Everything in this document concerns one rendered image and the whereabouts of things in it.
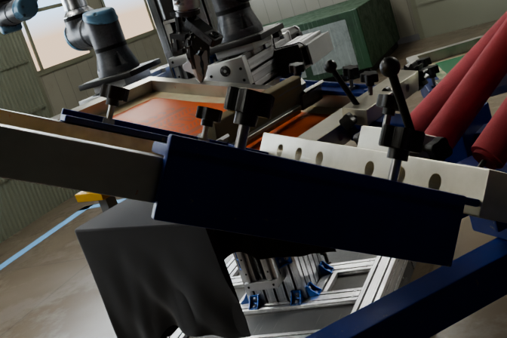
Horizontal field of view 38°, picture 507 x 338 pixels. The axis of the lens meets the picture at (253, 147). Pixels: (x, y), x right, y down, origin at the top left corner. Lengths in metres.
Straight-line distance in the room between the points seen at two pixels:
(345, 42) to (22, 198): 4.00
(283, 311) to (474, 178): 2.13
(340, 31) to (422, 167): 7.71
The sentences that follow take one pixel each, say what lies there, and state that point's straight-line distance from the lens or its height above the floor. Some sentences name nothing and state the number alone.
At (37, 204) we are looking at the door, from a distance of 6.97.
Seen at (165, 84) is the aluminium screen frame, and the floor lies 1.20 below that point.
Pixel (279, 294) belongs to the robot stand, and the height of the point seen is 0.26.
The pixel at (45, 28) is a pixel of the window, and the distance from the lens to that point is 7.67.
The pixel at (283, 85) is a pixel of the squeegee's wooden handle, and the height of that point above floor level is 1.16.
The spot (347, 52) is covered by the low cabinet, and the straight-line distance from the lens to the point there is 8.57.
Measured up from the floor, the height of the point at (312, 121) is 1.05.
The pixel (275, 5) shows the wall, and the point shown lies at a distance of 10.82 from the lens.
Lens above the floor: 1.41
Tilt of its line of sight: 12 degrees down
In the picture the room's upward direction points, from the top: 18 degrees counter-clockwise
